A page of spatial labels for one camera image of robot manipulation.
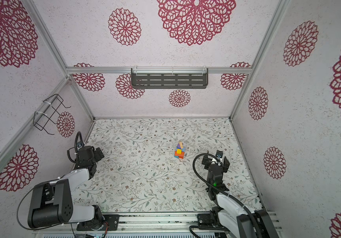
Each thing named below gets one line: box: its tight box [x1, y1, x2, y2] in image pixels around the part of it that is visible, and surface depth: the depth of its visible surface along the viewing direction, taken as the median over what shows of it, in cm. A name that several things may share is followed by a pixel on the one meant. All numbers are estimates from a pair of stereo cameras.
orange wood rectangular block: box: [174, 150, 185, 159], surface depth 99 cm
